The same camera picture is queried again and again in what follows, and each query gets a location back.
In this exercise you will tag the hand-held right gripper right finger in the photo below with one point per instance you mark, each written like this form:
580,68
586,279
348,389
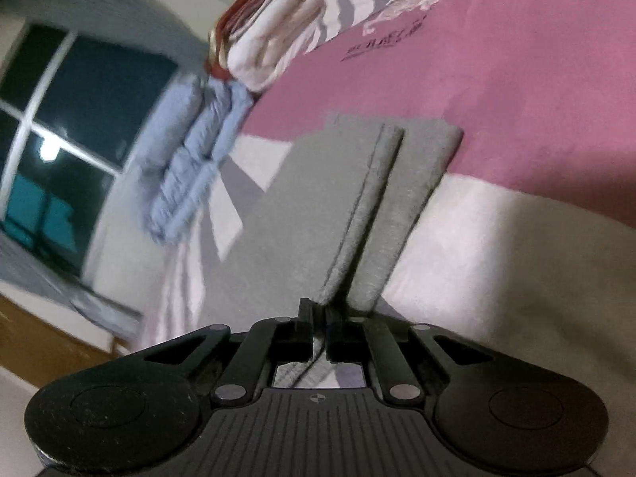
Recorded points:
336,338

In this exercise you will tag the light blue quilted duvet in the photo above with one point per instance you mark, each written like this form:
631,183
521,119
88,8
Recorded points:
194,159

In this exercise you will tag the white framed window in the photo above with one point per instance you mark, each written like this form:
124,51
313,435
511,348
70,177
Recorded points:
74,124

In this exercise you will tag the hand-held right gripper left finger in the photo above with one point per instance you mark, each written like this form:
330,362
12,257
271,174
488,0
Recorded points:
304,330

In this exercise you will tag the grey curtain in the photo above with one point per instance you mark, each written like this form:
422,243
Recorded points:
64,288

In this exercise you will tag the pink white striped bed sheet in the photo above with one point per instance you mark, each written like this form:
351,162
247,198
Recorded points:
521,109

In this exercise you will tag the brown wooden door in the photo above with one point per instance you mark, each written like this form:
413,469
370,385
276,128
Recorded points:
44,343

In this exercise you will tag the red orange cloth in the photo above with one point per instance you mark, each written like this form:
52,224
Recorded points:
226,35

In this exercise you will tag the grey towel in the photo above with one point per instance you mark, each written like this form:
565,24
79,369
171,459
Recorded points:
318,208

